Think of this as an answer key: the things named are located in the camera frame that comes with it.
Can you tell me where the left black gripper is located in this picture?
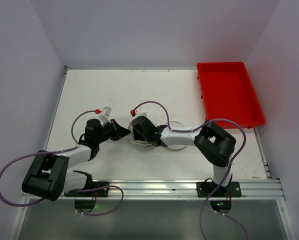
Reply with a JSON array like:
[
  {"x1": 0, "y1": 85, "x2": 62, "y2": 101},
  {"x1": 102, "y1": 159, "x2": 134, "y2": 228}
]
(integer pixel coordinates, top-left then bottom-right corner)
[{"x1": 95, "y1": 118, "x2": 131, "y2": 144}]

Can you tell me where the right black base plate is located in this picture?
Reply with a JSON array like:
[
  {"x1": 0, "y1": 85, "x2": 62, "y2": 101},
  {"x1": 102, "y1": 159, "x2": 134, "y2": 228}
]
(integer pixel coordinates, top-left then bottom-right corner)
[{"x1": 196, "y1": 177, "x2": 243, "y2": 199}]

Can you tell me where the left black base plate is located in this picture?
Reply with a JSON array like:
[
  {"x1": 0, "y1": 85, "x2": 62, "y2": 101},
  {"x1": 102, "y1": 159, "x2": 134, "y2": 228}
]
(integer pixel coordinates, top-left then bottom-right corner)
[{"x1": 64, "y1": 181, "x2": 109, "y2": 198}]

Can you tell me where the red plastic tray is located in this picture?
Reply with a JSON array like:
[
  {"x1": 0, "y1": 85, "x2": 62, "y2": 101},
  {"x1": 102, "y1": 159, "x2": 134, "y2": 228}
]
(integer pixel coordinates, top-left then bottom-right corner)
[{"x1": 196, "y1": 61, "x2": 266, "y2": 129}]

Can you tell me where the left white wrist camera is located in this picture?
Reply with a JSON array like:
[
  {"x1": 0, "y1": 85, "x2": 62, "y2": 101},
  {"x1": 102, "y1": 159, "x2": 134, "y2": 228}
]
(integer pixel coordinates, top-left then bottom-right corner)
[{"x1": 98, "y1": 106, "x2": 112, "y2": 123}]

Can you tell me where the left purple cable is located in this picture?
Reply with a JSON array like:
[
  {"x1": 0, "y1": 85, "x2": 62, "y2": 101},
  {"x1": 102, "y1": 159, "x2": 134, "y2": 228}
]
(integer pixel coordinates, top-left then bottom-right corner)
[{"x1": 0, "y1": 108, "x2": 124, "y2": 217}]

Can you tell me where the aluminium mounting rail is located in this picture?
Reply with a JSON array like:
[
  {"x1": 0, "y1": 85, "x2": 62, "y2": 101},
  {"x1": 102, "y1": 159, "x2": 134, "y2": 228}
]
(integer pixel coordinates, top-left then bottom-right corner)
[{"x1": 21, "y1": 177, "x2": 285, "y2": 201}]

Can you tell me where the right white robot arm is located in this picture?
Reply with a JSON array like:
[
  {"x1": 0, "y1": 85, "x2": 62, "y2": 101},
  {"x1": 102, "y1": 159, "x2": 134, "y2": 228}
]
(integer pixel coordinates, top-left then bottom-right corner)
[{"x1": 131, "y1": 116, "x2": 237, "y2": 197}]

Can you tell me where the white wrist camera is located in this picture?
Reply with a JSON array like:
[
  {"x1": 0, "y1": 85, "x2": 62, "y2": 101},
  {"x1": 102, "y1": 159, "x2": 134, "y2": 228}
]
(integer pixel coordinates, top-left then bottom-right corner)
[
  {"x1": 98, "y1": 106, "x2": 112, "y2": 123},
  {"x1": 130, "y1": 106, "x2": 147, "y2": 118}
]

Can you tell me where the white mesh laundry bag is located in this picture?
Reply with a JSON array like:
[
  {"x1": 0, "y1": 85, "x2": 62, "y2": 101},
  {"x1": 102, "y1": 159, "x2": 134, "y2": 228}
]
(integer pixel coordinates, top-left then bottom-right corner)
[{"x1": 128, "y1": 122, "x2": 188, "y2": 152}]

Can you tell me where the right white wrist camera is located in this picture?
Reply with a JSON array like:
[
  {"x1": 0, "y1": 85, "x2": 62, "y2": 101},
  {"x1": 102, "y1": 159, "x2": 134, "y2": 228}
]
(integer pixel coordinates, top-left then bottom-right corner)
[{"x1": 130, "y1": 106, "x2": 147, "y2": 118}]

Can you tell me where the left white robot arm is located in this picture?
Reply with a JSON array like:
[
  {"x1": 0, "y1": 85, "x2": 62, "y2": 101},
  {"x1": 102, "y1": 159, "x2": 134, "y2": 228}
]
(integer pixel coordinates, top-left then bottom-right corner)
[{"x1": 21, "y1": 118, "x2": 131, "y2": 201}]

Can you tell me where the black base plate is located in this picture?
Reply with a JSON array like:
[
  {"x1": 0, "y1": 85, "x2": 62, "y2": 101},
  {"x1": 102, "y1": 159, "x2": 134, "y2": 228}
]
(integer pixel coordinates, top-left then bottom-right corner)
[
  {"x1": 196, "y1": 177, "x2": 243, "y2": 199},
  {"x1": 64, "y1": 181, "x2": 109, "y2": 198}
]

